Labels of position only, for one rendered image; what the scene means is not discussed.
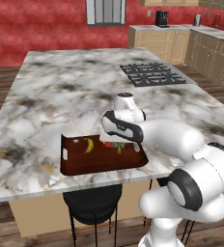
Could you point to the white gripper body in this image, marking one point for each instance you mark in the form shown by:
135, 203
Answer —
108, 137

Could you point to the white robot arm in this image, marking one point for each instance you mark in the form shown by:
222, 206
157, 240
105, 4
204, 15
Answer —
181, 138

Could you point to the red steak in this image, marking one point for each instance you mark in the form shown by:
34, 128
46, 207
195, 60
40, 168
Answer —
110, 144

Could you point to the yellow banana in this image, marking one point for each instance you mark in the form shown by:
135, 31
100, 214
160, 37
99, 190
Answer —
89, 145

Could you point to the dark brown wooden tray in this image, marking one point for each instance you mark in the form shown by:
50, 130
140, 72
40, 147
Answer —
98, 160

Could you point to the black hob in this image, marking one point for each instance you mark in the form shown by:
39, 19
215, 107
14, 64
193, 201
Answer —
152, 74

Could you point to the beige kitchen island base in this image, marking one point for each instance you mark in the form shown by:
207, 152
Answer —
36, 215

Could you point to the beige base cupboard run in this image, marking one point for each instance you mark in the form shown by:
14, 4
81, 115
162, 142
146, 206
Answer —
207, 54

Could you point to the grey framed window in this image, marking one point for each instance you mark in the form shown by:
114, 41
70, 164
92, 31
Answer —
105, 12

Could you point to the black coffee machine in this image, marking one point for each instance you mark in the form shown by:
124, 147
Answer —
162, 18

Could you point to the silver kettle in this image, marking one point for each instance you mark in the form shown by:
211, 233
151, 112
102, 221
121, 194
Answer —
197, 20

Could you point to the red jar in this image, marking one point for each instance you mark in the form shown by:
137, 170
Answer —
217, 21

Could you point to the white wall socket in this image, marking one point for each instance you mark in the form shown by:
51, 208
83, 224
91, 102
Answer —
148, 13

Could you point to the beige wall cupboard run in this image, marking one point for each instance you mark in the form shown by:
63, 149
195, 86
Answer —
194, 3

